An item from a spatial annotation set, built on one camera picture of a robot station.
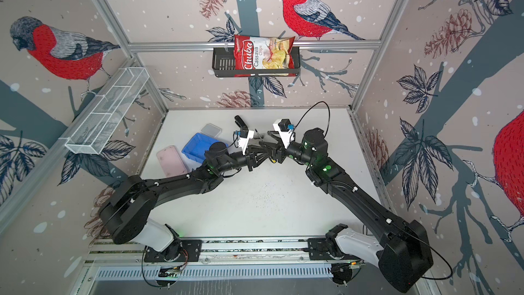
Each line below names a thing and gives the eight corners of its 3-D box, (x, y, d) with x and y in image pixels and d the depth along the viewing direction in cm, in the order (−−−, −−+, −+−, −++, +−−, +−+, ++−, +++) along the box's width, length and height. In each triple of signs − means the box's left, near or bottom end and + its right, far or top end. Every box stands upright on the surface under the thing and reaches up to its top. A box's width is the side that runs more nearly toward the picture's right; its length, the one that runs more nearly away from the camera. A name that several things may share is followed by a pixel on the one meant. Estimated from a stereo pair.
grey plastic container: (202, 132, 114) (200, 128, 111) (208, 125, 117) (207, 121, 115) (215, 138, 111) (214, 135, 109) (222, 131, 114) (221, 127, 112)
